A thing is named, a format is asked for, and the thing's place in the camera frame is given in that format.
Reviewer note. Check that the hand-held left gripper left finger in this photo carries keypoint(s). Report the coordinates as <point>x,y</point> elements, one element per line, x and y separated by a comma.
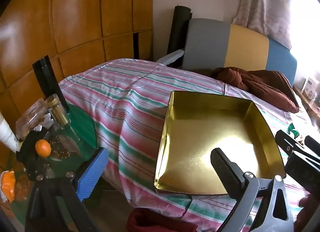
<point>91,174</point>

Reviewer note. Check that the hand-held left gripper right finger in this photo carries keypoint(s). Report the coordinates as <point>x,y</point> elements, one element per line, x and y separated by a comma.
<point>225,172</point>

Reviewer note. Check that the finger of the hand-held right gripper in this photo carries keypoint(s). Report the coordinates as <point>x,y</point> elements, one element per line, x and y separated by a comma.
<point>290,144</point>
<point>312,143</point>

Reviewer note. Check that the green plastic toy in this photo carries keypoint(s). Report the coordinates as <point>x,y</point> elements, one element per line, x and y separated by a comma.
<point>293,132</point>

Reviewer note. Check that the gold-lined maroon tin tray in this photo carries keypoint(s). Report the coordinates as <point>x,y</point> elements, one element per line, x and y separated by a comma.
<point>212,137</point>

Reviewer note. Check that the person's right hand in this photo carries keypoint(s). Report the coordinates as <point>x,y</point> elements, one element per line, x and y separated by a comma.
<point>307,212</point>

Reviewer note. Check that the wooden shelf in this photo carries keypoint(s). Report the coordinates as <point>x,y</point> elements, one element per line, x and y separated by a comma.
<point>306,104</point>

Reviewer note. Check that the green round glass table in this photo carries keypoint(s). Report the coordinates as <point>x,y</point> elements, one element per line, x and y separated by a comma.
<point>80,132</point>

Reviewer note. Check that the orange fruit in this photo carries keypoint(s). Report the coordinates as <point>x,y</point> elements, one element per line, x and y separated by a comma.
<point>43,148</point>

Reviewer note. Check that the white box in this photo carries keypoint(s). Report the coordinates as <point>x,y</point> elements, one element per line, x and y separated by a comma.
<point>311,86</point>

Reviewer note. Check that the brown quilted blanket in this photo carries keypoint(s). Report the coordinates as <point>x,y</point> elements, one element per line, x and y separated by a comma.
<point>262,84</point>

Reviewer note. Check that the glass jar with gold lid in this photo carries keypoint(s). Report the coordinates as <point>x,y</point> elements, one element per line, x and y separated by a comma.
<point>58,113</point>

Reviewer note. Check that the crumpled white paper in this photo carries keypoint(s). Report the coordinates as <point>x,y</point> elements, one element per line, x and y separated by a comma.
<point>45,122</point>

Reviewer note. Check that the dark red cloth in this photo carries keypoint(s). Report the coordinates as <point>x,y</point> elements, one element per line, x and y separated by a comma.
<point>160,222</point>

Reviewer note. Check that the clear plastic container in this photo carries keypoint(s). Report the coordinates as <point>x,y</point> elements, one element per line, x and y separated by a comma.
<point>30,119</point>

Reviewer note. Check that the striped pink green blanket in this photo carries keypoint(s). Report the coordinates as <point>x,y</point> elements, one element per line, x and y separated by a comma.
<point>125,97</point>

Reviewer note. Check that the orange plastic bag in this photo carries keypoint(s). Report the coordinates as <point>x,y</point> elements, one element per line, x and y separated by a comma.
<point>7,187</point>

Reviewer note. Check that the white tube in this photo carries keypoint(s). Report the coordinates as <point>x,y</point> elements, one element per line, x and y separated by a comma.
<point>7,134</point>

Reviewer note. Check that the black cylinder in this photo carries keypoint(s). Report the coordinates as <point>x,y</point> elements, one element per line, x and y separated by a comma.
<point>47,79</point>

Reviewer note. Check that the white foam piece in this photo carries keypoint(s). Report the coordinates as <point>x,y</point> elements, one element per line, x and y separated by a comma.
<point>170,58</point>

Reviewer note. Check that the grey yellow blue headboard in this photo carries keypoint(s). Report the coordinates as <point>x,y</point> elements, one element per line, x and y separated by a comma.
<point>207,44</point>

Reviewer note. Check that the pale patterned curtain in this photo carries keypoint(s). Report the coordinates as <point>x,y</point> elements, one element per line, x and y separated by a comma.
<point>265,4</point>

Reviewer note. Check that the black rolled mat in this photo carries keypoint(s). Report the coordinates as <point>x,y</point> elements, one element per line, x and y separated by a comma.
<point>178,29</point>

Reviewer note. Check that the wooden wardrobe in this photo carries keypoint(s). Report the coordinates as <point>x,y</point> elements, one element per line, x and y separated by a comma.
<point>75,16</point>

